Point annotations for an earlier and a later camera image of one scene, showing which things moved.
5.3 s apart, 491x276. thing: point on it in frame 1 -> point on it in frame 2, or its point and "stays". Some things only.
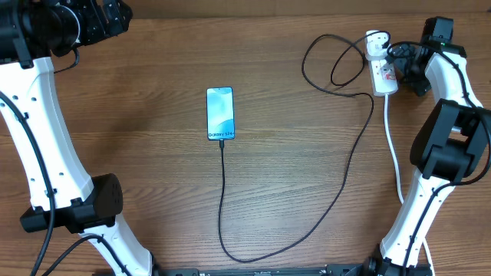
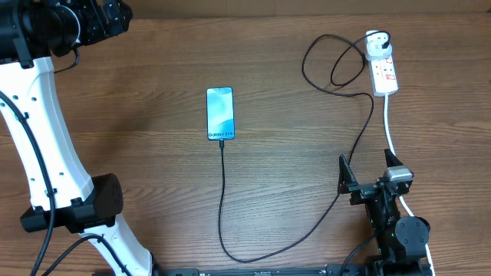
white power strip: [383, 78] stays
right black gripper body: [402, 59] -> [378, 208]
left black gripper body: [93, 27] stays
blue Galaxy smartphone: [220, 113] stays
